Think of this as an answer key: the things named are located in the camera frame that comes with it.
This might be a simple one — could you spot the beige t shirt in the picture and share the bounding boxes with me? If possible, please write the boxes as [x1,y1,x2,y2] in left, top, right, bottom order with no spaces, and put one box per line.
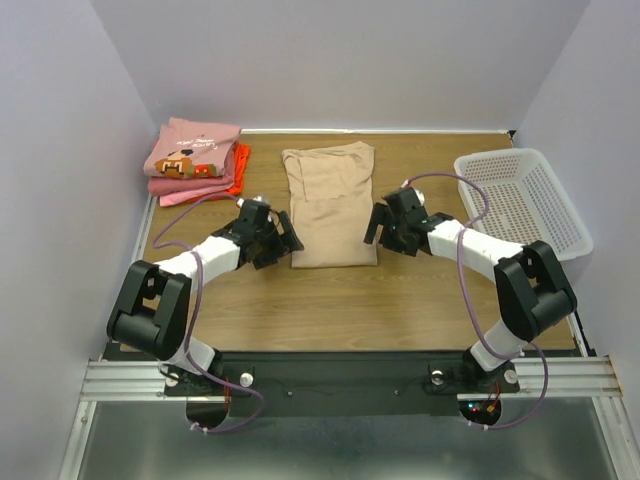
[282,141,378,269]

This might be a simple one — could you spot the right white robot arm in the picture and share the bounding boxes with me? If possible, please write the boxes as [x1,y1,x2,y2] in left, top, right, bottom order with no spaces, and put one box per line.
[364,186,577,390]

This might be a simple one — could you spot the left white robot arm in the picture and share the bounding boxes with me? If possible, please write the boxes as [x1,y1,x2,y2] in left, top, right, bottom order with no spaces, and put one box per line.
[106,198,304,394]

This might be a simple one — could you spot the orange folded shirt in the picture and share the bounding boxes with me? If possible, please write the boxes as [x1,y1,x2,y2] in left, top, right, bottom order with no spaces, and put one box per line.
[203,142,250,196]

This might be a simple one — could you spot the light pink folded shirt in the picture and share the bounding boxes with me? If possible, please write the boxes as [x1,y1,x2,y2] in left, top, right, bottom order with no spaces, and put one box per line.
[158,187,237,208]

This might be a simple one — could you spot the dark pink folded shirt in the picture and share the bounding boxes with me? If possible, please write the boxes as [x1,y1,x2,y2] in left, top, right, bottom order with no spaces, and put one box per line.
[148,143,236,196]

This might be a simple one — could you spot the pink printed folded shirt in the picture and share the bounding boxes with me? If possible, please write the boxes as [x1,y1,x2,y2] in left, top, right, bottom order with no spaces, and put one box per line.
[143,117,242,180]

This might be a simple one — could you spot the white plastic basket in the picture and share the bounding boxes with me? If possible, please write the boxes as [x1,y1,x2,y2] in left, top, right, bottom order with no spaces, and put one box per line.
[454,148,593,261]

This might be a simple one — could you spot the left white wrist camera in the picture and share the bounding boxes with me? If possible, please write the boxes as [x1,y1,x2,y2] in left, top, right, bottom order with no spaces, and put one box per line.
[236,195,271,211]

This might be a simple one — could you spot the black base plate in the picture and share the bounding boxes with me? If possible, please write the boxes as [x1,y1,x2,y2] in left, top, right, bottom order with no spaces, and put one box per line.
[164,350,519,417]

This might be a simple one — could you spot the aluminium frame rail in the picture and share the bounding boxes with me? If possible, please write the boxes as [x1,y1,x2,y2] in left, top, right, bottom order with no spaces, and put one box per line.
[57,197,176,480]

